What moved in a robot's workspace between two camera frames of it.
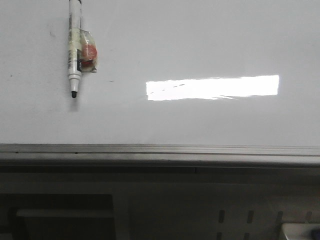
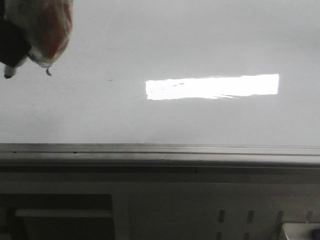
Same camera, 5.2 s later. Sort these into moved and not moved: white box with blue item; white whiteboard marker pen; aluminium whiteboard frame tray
Moved: white whiteboard marker pen
Not moved: white box with blue item; aluminium whiteboard frame tray
